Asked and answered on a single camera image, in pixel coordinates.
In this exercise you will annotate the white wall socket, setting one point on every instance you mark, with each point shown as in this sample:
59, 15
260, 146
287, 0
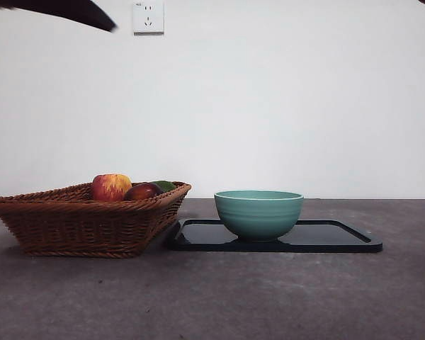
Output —
148, 17

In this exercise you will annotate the brown wicker basket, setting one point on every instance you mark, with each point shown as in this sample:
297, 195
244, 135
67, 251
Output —
85, 226

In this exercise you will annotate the green avocado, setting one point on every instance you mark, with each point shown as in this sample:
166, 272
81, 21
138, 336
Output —
166, 186

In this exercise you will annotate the black rectangular tray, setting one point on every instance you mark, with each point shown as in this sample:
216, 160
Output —
322, 237

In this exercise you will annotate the teal bowl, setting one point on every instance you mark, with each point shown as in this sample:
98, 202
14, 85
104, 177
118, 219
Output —
258, 216

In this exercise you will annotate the dark red plum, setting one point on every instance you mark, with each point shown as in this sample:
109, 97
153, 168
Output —
141, 193

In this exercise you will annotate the red yellow apple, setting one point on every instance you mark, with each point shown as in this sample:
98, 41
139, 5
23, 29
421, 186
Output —
110, 187

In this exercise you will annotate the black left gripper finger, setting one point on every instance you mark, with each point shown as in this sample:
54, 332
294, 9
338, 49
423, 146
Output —
74, 12

